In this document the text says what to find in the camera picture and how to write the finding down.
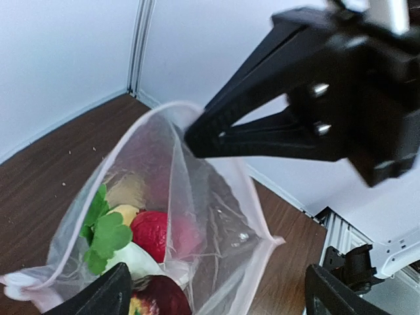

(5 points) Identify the yellow plush burger bun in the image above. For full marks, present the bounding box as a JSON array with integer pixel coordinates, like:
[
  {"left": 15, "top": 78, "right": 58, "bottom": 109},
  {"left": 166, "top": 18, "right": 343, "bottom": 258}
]
[{"left": 108, "top": 204, "right": 140, "bottom": 226}]

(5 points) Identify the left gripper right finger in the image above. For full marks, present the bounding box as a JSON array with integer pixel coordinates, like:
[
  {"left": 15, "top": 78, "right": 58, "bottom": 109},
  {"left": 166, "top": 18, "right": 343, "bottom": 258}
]
[{"left": 304, "top": 264, "right": 389, "bottom": 315}]

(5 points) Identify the small red plush fruit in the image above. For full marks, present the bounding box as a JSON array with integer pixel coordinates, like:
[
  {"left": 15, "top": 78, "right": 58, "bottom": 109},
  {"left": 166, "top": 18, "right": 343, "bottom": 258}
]
[{"left": 168, "top": 198, "right": 203, "bottom": 261}]

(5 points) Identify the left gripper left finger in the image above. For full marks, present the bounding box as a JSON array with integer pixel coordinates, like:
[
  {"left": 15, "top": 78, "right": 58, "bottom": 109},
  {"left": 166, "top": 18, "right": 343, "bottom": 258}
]
[{"left": 47, "top": 262, "right": 132, "bottom": 315}]

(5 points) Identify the clear zip top bag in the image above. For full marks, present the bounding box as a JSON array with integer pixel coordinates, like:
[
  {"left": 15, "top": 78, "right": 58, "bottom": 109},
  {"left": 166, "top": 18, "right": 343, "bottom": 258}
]
[{"left": 1, "top": 101, "right": 284, "bottom": 314}]

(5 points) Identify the red plush apple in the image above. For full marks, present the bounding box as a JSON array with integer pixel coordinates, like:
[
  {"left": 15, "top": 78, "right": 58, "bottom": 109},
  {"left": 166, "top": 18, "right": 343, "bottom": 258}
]
[{"left": 130, "top": 211, "right": 168, "bottom": 263}]

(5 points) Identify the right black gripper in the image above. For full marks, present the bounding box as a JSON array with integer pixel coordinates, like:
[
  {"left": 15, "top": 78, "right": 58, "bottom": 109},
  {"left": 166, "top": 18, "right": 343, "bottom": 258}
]
[{"left": 285, "top": 1, "right": 419, "bottom": 186}]

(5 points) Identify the white plush daikon radish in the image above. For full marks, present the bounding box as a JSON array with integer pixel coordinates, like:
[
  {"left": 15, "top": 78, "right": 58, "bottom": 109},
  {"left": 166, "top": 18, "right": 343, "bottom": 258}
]
[{"left": 80, "top": 184, "right": 190, "bottom": 288}]

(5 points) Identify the dark purple plush fruit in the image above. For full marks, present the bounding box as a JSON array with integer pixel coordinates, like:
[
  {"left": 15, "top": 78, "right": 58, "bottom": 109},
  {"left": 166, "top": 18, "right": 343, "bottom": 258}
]
[{"left": 129, "top": 275, "right": 192, "bottom": 315}]

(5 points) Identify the right aluminium frame post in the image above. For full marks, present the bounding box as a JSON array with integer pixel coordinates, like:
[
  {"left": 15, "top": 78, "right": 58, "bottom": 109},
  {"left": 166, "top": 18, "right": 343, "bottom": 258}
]
[{"left": 127, "top": 0, "right": 156, "bottom": 98}]

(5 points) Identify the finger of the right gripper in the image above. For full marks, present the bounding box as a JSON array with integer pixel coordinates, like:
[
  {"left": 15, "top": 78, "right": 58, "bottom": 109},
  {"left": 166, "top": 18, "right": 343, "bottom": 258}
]
[{"left": 184, "top": 8, "right": 341, "bottom": 161}]

